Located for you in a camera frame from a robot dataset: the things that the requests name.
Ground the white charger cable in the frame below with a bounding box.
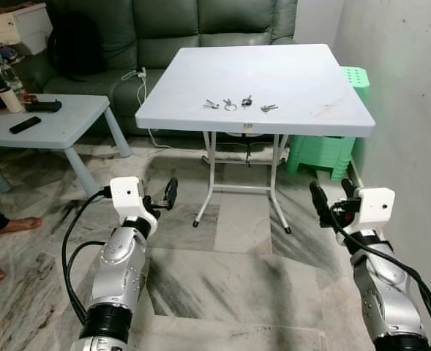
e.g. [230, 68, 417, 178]
[119, 67, 210, 156]

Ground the white cabinet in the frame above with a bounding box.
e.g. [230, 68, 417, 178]
[0, 2, 53, 56]

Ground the beige cup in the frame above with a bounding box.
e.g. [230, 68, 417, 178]
[0, 88, 26, 115]

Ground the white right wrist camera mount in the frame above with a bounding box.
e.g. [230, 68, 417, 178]
[353, 187, 396, 235]

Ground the black backpack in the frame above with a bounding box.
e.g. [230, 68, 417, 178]
[48, 11, 107, 82]

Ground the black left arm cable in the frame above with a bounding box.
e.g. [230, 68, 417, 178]
[61, 187, 115, 327]

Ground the green plastic stool stack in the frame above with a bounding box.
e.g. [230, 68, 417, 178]
[285, 66, 371, 183]

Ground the black remote control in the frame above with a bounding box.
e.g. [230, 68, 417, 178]
[9, 116, 43, 135]

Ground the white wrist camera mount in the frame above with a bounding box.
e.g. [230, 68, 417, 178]
[353, 187, 396, 235]
[110, 176, 160, 221]

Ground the white folding table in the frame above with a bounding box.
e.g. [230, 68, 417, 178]
[135, 44, 376, 235]

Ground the clear plastic bottle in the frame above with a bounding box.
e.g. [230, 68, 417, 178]
[0, 58, 26, 96]

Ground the black flat case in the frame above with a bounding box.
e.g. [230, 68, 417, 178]
[25, 99, 63, 114]

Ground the green leather sofa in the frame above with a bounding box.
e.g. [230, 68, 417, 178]
[10, 0, 299, 141]

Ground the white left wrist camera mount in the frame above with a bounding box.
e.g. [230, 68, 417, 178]
[110, 176, 160, 221]

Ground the light blue low table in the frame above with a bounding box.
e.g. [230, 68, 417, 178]
[0, 94, 132, 197]

